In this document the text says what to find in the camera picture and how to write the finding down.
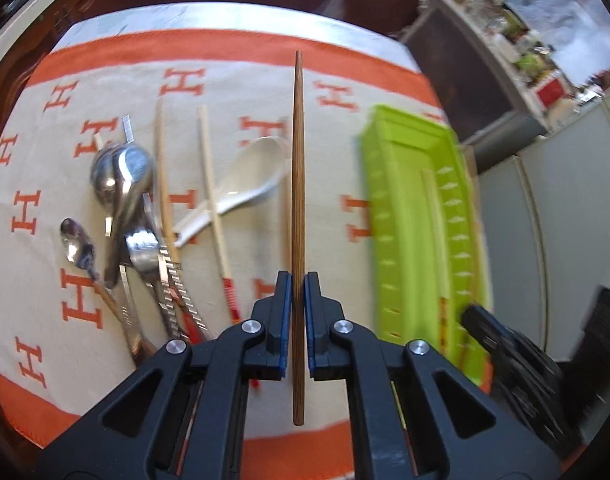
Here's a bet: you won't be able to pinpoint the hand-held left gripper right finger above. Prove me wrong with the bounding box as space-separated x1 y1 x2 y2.
304 270 562 480

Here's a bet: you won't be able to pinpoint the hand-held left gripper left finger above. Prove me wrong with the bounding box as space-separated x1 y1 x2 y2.
35 270 293 480

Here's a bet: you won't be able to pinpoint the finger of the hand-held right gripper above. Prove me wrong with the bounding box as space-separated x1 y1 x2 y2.
459 302 541 366

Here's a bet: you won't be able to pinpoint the bamboo chopstick with red pattern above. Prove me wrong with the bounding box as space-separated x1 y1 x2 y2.
197 105 242 323
420 169 453 361

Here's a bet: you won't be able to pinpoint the dark brown wooden chopstick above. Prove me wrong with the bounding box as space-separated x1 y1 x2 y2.
281 180 292 281
291 50 306 426

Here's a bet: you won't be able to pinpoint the green plastic utensil tray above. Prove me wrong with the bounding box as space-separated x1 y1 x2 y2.
357 104 493 392

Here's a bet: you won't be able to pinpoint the black device with green light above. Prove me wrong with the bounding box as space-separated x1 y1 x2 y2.
568 285 610 436

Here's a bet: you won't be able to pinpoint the white refrigerator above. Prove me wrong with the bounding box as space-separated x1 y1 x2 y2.
465 90 610 363

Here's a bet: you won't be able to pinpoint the white ceramic soup spoon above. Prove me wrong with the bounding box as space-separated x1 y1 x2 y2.
172 136 291 248

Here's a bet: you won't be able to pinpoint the plain tan bamboo chopstick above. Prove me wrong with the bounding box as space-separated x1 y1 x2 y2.
155 97 182 266

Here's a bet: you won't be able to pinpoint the large steel spoon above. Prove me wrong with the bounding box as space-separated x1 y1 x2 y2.
112 115 156 201
90 146 136 288

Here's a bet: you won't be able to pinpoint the small steel spoon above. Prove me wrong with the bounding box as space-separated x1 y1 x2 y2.
60 217 150 361

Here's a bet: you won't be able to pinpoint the orange and white printed blanket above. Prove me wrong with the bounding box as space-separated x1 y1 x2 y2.
0 2 466 480

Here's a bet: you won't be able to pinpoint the dark side cabinet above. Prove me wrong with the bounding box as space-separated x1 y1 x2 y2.
400 0 551 147

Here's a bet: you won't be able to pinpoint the cluttered kitchen shelf goods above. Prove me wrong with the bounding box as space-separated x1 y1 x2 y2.
430 0 610 111

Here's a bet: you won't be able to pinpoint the beige kitchen countertop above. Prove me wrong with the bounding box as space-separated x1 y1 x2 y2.
0 0 120 91

